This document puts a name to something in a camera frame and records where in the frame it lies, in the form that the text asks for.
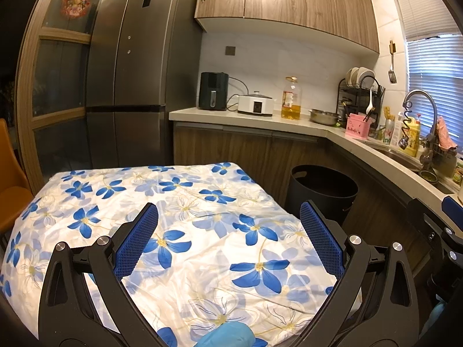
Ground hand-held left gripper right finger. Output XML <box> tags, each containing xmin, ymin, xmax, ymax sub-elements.
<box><xmin>300</xmin><ymin>200</ymin><xmax>420</xmax><ymax>347</ymax></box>

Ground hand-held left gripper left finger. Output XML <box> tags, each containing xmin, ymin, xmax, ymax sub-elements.
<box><xmin>38</xmin><ymin>202</ymin><xmax>170</xmax><ymax>347</ymax></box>

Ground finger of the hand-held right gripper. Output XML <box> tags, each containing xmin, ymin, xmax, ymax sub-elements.
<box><xmin>443</xmin><ymin>195</ymin><xmax>463</xmax><ymax>222</ymax></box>
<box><xmin>407</xmin><ymin>197</ymin><xmax>447</xmax><ymax>241</ymax></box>

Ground black trash bin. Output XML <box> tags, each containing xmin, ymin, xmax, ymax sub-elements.
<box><xmin>286</xmin><ymin>164</ymin><xmax>359</xmax><ymax>226</ymax></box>

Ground person's right hand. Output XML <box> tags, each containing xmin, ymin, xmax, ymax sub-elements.
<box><xmin>429</xmin><ymin>302</ymin><xmax>448</xmax><ymax>333</ymax></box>

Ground person's left hand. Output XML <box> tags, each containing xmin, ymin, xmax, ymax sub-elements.
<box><xmin>197</xmin><ymin>323</ymin><xmax>258</xmax><ymax>347</ymax></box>

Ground blue floral tablecloth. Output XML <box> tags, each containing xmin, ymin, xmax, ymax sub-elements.
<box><xmin>0</xmin><ymin>162</ymin><xmax>364</xmax><ymax>347</ymax></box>

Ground steel sink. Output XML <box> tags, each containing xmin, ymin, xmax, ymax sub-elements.
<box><xmin>365</xmin><ymin>141</ymin><xmax>463</xmax><ymax>194</ymax></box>

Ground pink cloth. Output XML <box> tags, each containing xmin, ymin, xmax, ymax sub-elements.
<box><xmin>436</xmin><ymin>116</ymin><xmax>458</xmax><ymax>149</ymax></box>

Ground yellow dish soap bottle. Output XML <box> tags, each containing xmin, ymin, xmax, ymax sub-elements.
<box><xmin>400</xmin><ymin>119</ymin><xmax>421</xmax><ymax>157</ymax></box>

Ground white plastic bottle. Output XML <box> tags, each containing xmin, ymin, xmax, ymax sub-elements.
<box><xmin>391</xmin><ymin>112</ymin><xmax>404</xmax><ymax>149</ymax></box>

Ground pink utensil holder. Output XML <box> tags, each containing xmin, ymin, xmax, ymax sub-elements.
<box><xmin>345</xmin><ymin>113</ymin><xmax>372</xmax><ymax>140</ymax></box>

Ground steel faucet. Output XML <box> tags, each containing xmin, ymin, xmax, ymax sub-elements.
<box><xmin>403</xmin><ymin>90</ymin><xmax>438</xmax><ymax>170</ymax></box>

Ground steel basin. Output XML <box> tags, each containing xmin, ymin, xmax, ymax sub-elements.
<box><xmin>308</xmin><ymin>108</ymin><xmax>341</xmax><ymax>126</ymax></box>

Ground orange chair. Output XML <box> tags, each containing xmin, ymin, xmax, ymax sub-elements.
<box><xmin>0</xmin><ymin>119</ymin><xmax>35</xmax><ymax>234</ymax></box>

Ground window blinds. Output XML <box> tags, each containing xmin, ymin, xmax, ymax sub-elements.
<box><xmin>391</xmin><ymin>0</ymin><xmax>463</xmax><ymax>145</ymax></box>

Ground cooking oil bottle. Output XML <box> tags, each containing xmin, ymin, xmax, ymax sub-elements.
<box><xmin>281</xmin><ymin>77</ymin><xmax>302</xmax><ymax>121</ymax></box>

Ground black dish rack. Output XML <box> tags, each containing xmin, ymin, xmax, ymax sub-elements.
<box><xmin>336</xmin><ymin>77</ymin><xmax>386</xmax><ymax>131</ymax></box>

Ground hanging metal spatula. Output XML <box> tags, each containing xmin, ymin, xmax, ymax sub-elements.
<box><xmin>388</xmin><ymin>40</ymin><xmax>397</xmax><ymax>84</ymax></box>

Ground white rice cooker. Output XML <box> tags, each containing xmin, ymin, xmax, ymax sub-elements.
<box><xmin>238</xmin><ymin>91</ymin><xmax>274</xmax><ymax>117</ymax></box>

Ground black air fryer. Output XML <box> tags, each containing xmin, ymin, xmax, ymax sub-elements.
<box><xmin>198</xmin><ymin>72</ymin><xmax>229</xmax><ymax>110</ymax></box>

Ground grey refrigerator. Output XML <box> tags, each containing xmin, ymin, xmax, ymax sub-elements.
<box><xmin>86</xmin><ymin>0</ymin><xmax>203</xmax><ymax>170</ymax></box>

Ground wooden glass door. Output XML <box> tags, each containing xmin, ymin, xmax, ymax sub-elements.
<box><xmin>16</xmin><ymin>0</ymin><xmax>129</xmax><ymax>196</ymax></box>

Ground colourful door sticker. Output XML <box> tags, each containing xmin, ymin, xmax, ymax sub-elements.
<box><xmin>61</xmin><ymin>0</ymin><xmax>94</xmax><ymax>18</ymax></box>

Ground wire sink caddy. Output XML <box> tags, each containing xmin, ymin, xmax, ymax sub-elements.
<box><xmin>420</xmin><ymin>145</ymin><xmax>458</xmax><ymax>167</ymax></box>

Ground black coiled hose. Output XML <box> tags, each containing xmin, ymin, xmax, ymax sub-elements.
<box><xmin>400</xmin><ymin>100</ymin><xmax>413</xmax><ymax>150</ymax></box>

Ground black power cable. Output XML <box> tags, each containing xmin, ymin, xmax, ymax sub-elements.
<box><xmin>226</xmin><ymin>77</ymin><xmax>250</xmax><ymax>111</ymax></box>

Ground wooden wall cabinets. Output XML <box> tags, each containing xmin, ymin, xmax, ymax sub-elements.
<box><xmin>194</xmin><ymin>0</ymin><xmax>380</xmax><ymax>54</ymax></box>

